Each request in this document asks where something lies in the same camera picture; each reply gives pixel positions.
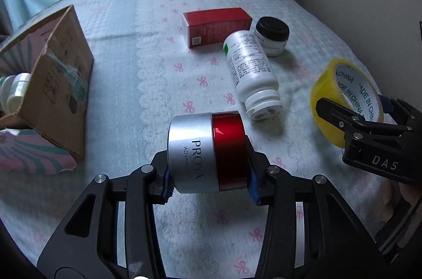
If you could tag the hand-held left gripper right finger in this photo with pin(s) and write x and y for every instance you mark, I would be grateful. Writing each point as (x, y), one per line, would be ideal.
(254, 182)

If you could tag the brown cardboard box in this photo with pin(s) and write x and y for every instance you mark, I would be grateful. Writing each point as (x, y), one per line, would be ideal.
(62, 68)

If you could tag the small white bottle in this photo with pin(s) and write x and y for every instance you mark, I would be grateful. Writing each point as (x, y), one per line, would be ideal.
(7, 98)

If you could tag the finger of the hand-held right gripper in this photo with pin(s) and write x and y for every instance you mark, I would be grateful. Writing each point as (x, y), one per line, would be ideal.
(400, 109)
(333, 114)

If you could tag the yellow tape roll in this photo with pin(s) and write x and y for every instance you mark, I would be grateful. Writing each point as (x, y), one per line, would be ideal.
(324, 84)

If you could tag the person's right hand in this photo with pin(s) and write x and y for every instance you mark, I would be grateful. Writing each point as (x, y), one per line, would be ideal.
(390, 200)

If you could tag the white pill bottle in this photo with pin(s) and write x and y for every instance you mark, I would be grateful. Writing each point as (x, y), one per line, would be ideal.
(250, 68)

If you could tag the white jar with black lid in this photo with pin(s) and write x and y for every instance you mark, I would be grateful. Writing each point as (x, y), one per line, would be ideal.
(272, 30)

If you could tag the red cardboard package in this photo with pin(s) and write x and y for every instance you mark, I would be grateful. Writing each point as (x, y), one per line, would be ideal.
(214, 23)

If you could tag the clear tape roll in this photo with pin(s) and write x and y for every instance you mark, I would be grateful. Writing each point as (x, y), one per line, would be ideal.
(20, 81)

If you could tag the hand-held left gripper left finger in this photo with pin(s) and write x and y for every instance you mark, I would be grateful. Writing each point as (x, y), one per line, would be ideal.
(166, 184)

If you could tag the silver and red cream jar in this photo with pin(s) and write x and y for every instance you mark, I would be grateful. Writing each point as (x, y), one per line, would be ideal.
(197, 150)

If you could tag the white blanket with pink bows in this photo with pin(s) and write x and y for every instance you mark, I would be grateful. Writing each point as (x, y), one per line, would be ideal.
(138, 35)

